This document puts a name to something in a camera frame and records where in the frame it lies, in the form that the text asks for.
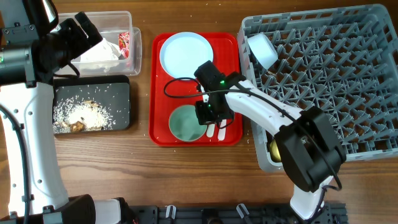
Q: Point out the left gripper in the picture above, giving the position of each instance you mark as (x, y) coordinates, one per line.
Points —
(82, 43)

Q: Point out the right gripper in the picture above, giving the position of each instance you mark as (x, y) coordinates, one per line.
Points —
(203, 117)

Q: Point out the white napkin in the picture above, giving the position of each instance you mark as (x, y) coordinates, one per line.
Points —
(103, 51)

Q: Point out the red sauce packet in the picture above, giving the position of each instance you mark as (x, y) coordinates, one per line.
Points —
(124, 39)

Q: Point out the light blue food bowl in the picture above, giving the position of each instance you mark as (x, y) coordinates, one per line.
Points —
(263, 50)

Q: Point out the yellow plastic cup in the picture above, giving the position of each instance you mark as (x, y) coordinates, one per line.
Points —
(274, 151)

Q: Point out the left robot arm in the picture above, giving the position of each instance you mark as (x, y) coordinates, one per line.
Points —
(35, 44)

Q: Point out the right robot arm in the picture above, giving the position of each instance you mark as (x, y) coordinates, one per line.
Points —
(309, 149)

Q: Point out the grey dishwasher rack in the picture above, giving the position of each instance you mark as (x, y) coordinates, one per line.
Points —
(341, 60)

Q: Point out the white plastic spoon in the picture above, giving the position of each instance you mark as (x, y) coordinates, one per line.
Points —
(210, 130)

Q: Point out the white plastic fork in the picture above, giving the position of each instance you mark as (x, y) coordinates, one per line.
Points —
(222, 130)

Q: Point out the clear plastic bin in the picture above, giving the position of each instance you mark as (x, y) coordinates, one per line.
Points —
(110, 24)

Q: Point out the mint green bowl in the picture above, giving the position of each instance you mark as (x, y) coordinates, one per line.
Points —
(184, 125)

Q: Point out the red serving tray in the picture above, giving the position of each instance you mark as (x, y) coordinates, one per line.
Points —
(225, 49)

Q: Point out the black plastic tray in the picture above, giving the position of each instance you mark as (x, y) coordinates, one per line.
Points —
(111, 91)

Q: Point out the light blue plate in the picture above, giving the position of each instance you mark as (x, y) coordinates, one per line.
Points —
(182, 54)

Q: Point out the food scraps and rice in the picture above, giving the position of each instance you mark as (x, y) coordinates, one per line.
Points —
(72, 115)

